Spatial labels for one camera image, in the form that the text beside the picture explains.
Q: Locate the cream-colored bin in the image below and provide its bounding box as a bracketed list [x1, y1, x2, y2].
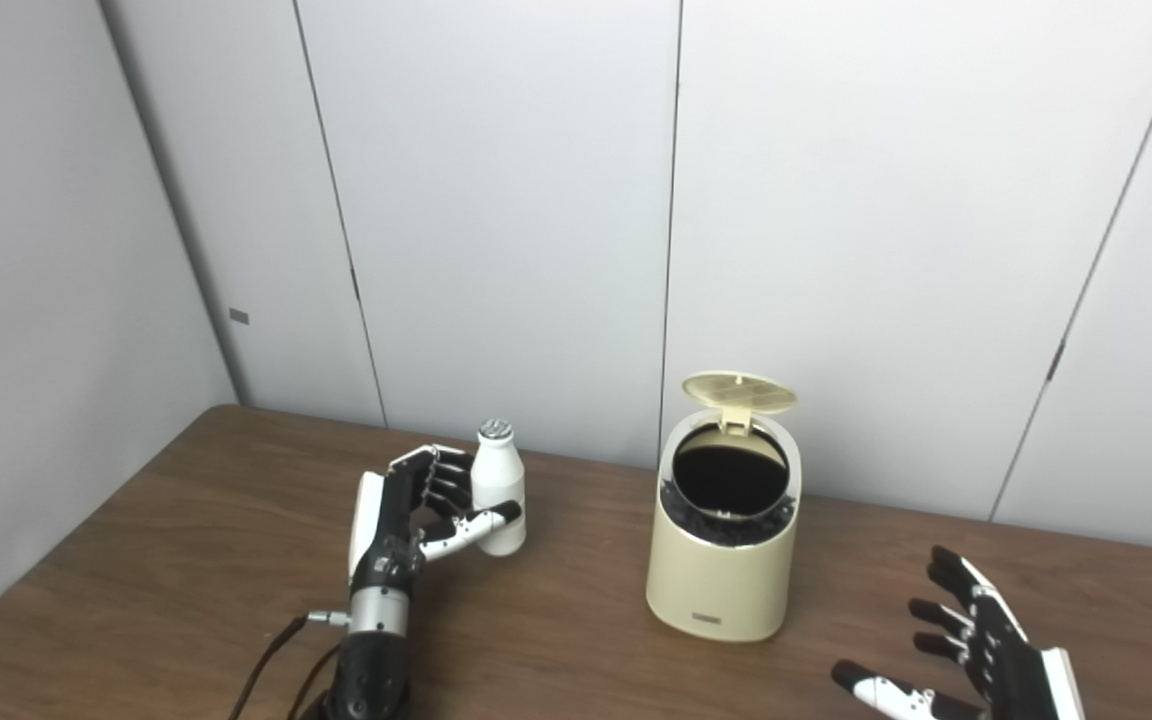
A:
[646, 372, 803, 643]

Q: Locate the small white plastic bottle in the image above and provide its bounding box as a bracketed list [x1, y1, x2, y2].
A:
[470, 419, 527, 557]

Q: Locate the black bin liner bag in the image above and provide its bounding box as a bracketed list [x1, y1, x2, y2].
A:
[660, 478, 797, 547]

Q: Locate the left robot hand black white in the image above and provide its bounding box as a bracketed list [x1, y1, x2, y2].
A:
[348, 445, 523, 601]

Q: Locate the round cream bin lid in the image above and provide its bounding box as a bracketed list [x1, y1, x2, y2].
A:
[682, 372, 798, 433]

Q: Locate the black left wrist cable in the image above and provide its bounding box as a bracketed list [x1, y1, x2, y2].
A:
[228, 612, 352, 720]

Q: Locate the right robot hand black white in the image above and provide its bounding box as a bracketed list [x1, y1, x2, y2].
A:
[831, 545, 1087, 720]

